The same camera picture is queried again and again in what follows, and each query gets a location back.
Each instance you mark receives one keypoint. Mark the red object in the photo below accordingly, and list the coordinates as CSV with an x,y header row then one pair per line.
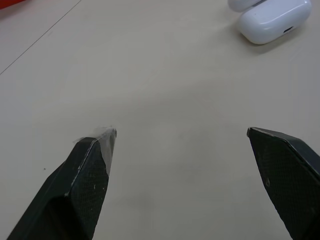
x,y
7,3

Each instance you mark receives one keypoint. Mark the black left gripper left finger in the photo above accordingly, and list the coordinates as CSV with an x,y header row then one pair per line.
x,y
82,190

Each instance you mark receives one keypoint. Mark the white earbuds charging case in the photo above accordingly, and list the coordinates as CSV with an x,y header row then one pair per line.
x,y
272,21

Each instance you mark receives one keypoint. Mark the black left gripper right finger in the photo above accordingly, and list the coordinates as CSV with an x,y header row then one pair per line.
x,y
290,180

